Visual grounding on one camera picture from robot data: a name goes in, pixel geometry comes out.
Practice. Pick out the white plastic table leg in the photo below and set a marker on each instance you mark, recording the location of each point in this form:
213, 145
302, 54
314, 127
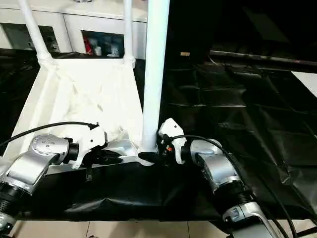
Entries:
156, 62
128, 29
33, 24

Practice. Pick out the black floor stand foot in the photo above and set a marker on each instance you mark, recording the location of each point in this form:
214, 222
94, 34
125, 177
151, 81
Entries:
307, 230

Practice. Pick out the black backdrop cloth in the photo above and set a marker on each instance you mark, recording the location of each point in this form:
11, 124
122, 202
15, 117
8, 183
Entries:
247, 24

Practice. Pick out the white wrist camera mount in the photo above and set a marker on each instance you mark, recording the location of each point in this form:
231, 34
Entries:
173, 129
94, 138

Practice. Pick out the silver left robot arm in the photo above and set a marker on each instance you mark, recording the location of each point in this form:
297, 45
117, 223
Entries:
37, 153

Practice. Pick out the white plastic table top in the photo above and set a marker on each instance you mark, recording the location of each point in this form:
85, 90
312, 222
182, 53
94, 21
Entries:
86, 99

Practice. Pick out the white flat panel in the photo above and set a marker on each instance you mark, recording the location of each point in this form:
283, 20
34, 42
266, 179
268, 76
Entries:
305, 83

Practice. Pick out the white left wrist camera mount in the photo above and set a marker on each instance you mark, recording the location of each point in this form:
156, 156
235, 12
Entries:
94, 138

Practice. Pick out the small yellow label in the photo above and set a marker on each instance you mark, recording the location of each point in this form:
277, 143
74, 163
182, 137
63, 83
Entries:
185, 53

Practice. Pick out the white sideboard with glass doors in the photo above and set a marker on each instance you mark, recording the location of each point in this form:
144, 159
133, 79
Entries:
86, 17

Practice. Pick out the grey metal rod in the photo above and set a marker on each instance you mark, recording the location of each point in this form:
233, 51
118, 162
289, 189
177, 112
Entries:
267, 58

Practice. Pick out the grey crumpled bundle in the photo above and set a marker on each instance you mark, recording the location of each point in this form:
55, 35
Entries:
83, 1

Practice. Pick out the black work mat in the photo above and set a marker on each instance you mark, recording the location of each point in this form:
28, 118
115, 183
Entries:
247, 124

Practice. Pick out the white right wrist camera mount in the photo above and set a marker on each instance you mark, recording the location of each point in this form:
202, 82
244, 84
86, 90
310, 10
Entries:
173, 129

